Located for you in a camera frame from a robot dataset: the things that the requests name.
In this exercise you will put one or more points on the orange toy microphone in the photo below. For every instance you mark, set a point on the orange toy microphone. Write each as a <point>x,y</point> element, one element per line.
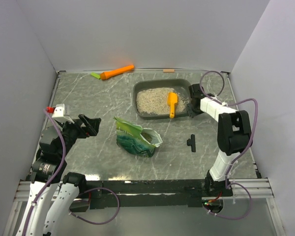
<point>108,74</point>

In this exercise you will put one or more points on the tan tape piece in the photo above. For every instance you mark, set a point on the tan tape piece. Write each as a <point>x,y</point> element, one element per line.
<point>168,70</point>

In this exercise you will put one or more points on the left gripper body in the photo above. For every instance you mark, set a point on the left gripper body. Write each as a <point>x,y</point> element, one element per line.
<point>73,131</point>

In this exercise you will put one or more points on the grey litter box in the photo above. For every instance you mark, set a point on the grey litter box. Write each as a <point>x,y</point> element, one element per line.
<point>179,84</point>

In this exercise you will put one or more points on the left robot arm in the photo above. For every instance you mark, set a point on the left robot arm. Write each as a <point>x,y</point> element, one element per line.
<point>51,193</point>

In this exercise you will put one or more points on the black bag clip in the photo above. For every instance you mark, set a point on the black bag clip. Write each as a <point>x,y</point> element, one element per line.
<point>191,143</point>

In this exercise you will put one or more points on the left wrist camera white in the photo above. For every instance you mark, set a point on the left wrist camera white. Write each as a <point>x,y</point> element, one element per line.
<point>60,113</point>

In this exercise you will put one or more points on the green litter bag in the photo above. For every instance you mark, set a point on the green litter bag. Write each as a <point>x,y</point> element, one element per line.
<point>135,139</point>

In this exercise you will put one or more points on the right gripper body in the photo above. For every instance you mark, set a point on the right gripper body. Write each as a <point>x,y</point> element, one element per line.
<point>196,111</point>

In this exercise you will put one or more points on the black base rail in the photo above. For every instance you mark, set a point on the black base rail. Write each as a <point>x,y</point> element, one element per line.
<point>151,193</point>

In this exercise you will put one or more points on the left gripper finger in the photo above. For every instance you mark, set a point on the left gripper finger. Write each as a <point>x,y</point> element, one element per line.
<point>90,122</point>
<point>90,130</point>

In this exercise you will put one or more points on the green rectangular block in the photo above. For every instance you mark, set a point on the green rectangular block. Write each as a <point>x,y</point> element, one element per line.
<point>95,75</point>

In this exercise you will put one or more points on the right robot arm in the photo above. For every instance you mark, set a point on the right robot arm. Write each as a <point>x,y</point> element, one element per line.
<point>233,135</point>

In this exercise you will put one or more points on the litter granules in box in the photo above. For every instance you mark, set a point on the litter granules in box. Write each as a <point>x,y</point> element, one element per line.
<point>153,101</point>

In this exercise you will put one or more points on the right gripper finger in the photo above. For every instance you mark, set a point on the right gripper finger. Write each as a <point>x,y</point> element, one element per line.
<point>190,112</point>
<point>194,90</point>

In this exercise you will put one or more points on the yellow plastic scoop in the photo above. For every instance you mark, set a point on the yellow plastic scoop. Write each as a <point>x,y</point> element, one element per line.
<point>172,102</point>

